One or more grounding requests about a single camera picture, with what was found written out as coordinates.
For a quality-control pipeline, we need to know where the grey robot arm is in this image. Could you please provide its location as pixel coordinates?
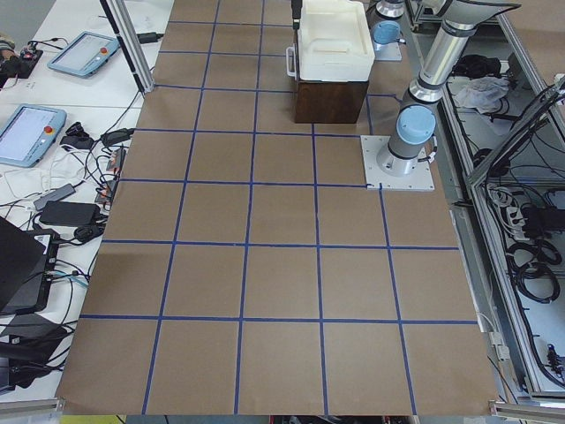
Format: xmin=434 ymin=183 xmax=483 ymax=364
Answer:
xmin=365 ymin=0 xmax=404 ymax=45
xmin=376 ymin=0 xmax=521 ymax=178

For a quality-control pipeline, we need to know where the dark wooden drawer cabinet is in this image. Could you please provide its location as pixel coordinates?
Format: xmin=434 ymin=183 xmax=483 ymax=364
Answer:
xmin=294 ymin=79 xmax=369 ymax=124

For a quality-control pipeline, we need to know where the white plastic tray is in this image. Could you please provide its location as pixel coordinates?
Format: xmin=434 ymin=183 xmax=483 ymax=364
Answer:
xmin=298 ymin=1 xmax=374 ymax=82

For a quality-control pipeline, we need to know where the black power adapter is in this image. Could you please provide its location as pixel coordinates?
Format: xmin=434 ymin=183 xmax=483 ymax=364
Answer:
xmin=137 ymin=32 xmax=163 ymax=44

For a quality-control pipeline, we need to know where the white crumpled cloth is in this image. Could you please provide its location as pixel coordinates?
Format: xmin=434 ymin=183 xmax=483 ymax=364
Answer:
xmin=454 ymin=77 xmax=509 ymax=113

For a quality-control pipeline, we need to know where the blue teach pendant far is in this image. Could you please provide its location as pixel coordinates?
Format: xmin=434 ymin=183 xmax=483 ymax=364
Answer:
xmin=48 ymin=31 xmax=120 ymax=78

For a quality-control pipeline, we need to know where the blue teach pendant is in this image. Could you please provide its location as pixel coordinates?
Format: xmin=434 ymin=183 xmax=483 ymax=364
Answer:
xmin=1 ymin=103 xmax=67 ymax=168
xmin=48 ymin=31 xmax=120 ymax=78

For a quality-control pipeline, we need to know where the blue teach pendant near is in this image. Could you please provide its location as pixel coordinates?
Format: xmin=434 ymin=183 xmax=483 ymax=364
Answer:
xmin=1 ymin=103 xmax=67 ymax=168

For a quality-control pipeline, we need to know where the large black power brick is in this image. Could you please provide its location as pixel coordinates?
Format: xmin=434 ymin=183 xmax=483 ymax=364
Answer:
xmin=39 ymin=201 xmax=102 ymax=227

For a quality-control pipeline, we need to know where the black laptop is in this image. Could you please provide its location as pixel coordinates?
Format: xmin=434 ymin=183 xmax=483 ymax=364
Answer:
xmin=1 ymin=219 xmax=60 ymax=315

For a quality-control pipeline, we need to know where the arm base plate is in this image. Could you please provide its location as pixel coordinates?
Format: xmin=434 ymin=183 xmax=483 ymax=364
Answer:
xmin=360 ymin=135 xmax=434 ymax=192
xmin=373 ymin=41 xmax=403 ymax=62

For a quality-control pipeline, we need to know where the aluminium frame post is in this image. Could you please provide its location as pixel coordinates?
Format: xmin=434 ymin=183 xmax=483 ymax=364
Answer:
xmin=100 ymin=0 xmax=154 ymax=95

